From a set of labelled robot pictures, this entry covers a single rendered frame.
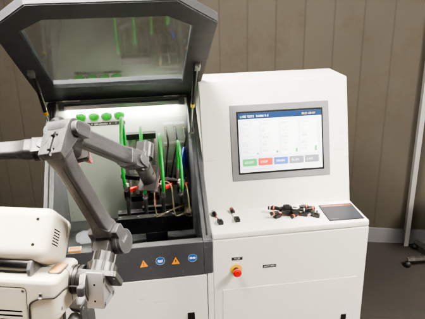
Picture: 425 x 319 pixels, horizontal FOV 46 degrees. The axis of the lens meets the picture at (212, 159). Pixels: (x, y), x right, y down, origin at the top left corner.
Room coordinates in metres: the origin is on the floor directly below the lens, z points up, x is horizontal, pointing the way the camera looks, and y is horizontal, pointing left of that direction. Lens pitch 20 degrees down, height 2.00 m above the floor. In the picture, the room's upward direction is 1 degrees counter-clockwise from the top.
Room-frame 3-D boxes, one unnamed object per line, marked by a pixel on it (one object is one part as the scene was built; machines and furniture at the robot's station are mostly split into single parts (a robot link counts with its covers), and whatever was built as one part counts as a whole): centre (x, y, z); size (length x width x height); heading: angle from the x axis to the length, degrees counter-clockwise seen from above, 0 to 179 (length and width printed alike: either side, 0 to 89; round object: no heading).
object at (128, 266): (1.83, 0.36, 0.87); 0.62 x 0.04 x 0.16; 98
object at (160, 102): (2.33, 0.43, 1.43); 0.54 x 0.03 x 0.02; 98
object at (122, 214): (2.09, 0.27, 0.91); 0.34 x 0.10 x 0.15; 98
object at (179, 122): (2.36, 0.19, 1.20); 0.13 x 0.03 x 0.31; 98
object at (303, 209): (2.03, -0.36, 1.01); 0.23 x 0.11 x 0.06; 98
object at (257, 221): (2.02, -0.32, 0.96); 0.70 x 0.22 x 0.03; 98
